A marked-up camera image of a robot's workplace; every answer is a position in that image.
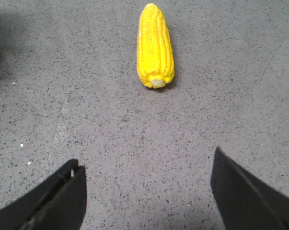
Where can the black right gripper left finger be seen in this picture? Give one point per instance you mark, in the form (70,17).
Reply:
(58,203)

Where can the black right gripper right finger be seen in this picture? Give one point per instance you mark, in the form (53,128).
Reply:
(244,201)

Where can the yellow corn cob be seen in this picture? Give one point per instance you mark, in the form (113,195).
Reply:
(155,61)

